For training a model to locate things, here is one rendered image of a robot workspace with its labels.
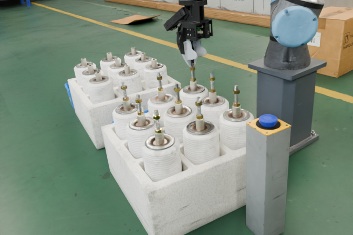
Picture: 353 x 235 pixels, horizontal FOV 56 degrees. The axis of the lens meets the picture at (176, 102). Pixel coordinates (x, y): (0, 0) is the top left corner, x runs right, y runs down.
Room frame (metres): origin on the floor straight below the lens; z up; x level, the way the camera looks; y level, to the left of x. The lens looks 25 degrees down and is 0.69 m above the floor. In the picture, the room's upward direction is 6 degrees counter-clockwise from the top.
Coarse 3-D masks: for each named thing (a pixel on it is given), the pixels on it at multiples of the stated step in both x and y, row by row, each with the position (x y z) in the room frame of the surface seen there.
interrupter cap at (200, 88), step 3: (198, 84) 1.06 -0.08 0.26; (186, 87) 1.05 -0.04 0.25; (189, 87) 1.05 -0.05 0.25; (198, 87) 1.04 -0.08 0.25; (201, 87) 1.03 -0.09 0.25; (204, 87) 1.03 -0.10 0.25; (183, 90) 1.02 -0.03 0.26; (186, 90) 1.02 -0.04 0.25; (189, 90) 1.03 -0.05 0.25; (198, 90) 1.01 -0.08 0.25; (201, 90) 1.01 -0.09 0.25; (204, 90) 1.01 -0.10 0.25; (189, 93) 1.00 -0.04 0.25; (192, 93) 0.99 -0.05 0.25; (195, 93) 0.99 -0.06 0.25
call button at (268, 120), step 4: (260, 116) 0.65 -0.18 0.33; (264, 116) 0.65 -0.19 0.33; (268, 116) 0.65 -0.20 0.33; (272, 116) 0.65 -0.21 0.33; (260, 120) 0.64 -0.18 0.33; (264, 120) 0.63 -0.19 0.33; (268, 120) 0.63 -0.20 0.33; (272, 120) 0.63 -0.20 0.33; (276, 120) 0.63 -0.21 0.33; (264, 124) 0.63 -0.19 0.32; (268, 124) 0.62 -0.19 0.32; (272, 124) 0.62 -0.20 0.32
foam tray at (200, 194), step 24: (120, 144) 0.84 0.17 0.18; (120, 168) 0.81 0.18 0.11; (144, 168) 0.74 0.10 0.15; (192, 168) 0.69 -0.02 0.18; (216, 168) 0.69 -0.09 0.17; (240, 168) 0.73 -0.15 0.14; (144, 192) 0.63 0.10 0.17; (168, 192) 0.63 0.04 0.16; (192, 192) 0.66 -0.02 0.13; (216, 192) 0.69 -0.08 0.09; (240, 192) 0.73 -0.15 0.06; (144, 216) 0.66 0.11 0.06; (168, 216) 0.63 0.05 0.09; (192, 216) 0.66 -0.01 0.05; (216, 216) 0.69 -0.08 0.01
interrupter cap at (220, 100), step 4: (208, 96) 0.96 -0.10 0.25; (216, 96) 0.95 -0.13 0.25; (220, 96) 0.95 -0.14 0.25; (204, 100) 0.93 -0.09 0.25; (208, 100) 0.93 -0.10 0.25; (216, 100) 0.93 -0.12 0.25; (220, 100) 0.92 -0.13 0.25; (224, 100) 0.91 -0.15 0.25; (204, 104) 0.90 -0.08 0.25; (208, 104) 0.90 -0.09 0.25; (212, 104) 0.89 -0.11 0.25; (216, 104) 0.89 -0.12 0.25; (220, 104) 0.89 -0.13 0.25
